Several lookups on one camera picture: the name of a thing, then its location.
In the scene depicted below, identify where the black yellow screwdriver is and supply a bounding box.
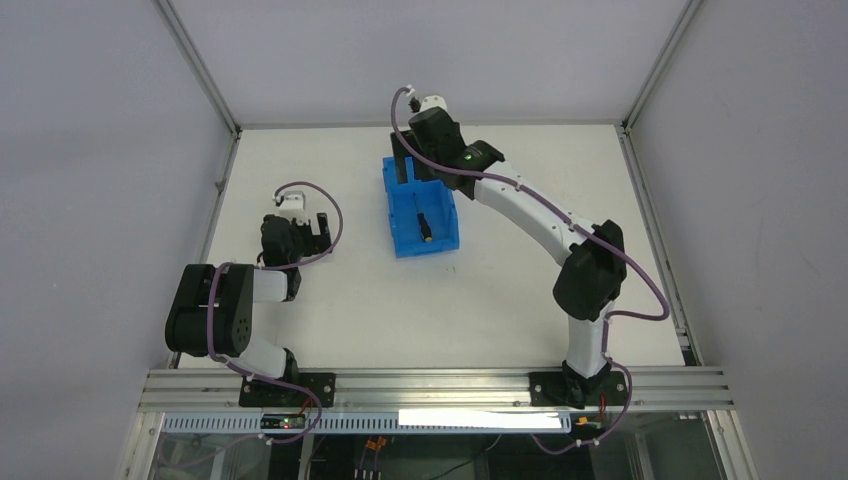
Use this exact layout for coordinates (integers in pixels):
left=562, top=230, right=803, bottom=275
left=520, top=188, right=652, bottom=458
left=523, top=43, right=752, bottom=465
left=412, top=193, right=433, bottom=243

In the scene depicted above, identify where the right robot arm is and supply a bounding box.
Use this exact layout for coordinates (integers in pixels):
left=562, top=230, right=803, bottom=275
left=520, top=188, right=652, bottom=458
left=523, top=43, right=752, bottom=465
left=395, top=101, right=627, bottom=409

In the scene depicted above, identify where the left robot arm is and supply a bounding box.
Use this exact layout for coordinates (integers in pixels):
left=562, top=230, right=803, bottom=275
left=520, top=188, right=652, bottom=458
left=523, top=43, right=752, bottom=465
left=164, top=213, right=331, bottom=385

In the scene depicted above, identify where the blue plastic bin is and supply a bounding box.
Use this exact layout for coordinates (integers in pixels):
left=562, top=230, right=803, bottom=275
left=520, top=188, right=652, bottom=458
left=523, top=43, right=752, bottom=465
left=382, top=157, right=460, bottom=258

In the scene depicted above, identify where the green circuit board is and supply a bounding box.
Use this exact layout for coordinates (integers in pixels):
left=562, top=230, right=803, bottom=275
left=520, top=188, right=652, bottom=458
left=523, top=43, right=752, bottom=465
left=260, top=414, right=307, bottom=430

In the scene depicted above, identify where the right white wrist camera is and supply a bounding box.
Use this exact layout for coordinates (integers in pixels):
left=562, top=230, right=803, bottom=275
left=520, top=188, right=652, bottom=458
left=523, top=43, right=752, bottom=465
left=408, top=94, right=448, bottom=114

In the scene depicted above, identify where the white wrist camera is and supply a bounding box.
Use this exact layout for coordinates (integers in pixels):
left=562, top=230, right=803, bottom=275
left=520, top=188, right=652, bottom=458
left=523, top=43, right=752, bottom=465
left=408, top=94, right=448, bottom=114
left=274, top=191, right=310, bottom=226

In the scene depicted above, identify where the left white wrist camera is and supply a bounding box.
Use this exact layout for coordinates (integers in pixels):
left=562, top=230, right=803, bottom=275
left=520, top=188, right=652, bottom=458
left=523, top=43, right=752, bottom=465
left=274, top=191, right=310, bottom=226

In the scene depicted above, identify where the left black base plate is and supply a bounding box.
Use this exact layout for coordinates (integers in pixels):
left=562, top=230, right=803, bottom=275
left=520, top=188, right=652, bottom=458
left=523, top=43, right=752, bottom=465
left=238, top=371, right=337, bottom=408

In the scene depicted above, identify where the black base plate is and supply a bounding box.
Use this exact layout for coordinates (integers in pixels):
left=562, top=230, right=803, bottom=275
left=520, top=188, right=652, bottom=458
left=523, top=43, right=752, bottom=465
left=238, top=371, right=337, bottom=408
left=528, top=371, right=630, bottom=410

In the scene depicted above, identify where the white slotted cable duct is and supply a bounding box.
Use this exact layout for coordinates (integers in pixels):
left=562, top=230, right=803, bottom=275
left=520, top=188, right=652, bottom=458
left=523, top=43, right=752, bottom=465
left=162, top=409, right=572, bottom=435

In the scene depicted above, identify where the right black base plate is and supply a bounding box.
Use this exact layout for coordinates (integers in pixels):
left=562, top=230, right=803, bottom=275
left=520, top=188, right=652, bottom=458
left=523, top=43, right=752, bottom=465
left=528, top=371, right=630, bottom=410

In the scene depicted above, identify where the aluminium front rail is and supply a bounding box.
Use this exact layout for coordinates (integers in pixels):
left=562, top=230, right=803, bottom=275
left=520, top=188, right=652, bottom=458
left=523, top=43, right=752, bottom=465
left=138, top=367, right=735, bottom=413

